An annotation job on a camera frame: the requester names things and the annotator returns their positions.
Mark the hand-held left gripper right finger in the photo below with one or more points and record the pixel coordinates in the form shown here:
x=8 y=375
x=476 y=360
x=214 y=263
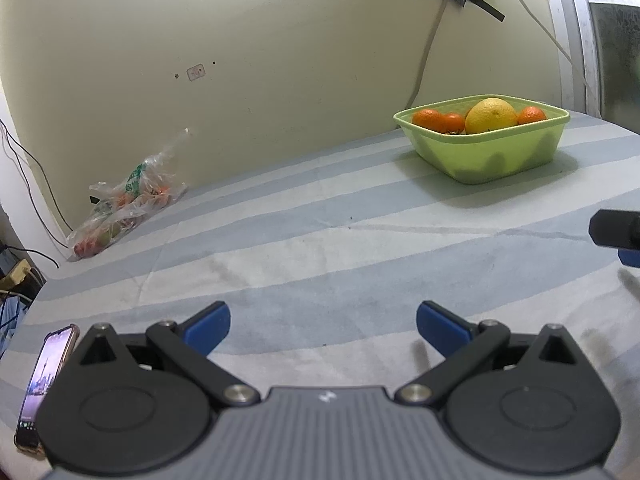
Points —
x=440 y=325

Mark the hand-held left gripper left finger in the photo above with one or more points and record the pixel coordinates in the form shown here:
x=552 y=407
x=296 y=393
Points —
x=207 y=327

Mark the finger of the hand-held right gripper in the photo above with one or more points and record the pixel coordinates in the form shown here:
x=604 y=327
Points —
x=631 y=256
x=615 y=228

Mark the green plastic basin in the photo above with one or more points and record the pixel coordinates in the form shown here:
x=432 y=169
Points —
x=490 y=157

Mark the orange tangerine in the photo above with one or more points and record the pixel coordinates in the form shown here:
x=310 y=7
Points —
x=430 y=119
x=531 y=116

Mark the striped bed sheet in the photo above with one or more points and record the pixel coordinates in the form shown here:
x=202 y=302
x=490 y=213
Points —
x=300 y=240

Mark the clear plastic produce bag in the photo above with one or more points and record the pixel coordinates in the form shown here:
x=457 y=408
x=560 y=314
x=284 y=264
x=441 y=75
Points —
x=127 y=205

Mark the large yellow citrus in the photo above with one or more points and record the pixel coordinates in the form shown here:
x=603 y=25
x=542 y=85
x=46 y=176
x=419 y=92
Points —
x=491 y=116

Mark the smartphone in pink case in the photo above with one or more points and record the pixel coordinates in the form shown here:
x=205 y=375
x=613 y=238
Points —
x=42 y=390

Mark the beige power strip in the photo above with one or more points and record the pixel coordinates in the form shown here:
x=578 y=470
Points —
x=17 y=274

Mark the blue cloth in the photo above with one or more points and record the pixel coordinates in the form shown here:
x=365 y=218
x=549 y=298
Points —
x=9 y=317

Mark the metal window frame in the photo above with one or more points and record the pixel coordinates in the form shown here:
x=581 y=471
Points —
x=575 y=35

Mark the small wall sticker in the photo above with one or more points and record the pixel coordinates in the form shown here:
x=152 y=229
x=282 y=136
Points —
x=196 y=72

